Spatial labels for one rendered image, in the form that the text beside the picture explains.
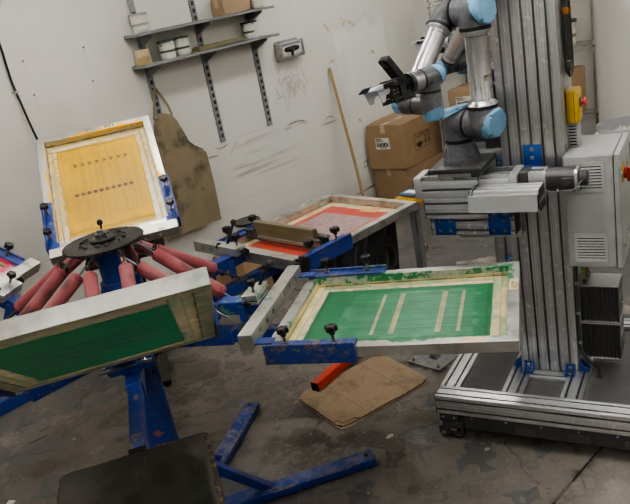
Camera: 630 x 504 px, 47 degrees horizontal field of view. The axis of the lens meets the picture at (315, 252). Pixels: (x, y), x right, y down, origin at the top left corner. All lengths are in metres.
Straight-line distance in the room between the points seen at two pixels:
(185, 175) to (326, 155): 1.49
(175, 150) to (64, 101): 0.84
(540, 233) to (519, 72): 0.68
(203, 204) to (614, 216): 3.18
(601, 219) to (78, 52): 3.33
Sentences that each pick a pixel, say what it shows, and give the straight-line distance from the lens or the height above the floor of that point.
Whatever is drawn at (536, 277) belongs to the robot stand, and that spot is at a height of 0.69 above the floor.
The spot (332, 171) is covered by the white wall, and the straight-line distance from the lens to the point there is 6.32.
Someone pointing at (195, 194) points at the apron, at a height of 0.79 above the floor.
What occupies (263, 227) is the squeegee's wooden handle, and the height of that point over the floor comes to 1.04.
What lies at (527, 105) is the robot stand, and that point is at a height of 1.44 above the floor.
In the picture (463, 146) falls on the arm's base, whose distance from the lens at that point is 2.96.
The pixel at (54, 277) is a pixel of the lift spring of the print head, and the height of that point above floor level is 1.24.
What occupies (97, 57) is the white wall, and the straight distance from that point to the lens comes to 5.02.
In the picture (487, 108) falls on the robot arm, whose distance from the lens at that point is 2.84.
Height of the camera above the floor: 2.03
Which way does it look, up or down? 20 degrees down
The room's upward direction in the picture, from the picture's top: 11 degrees counter-clockwise
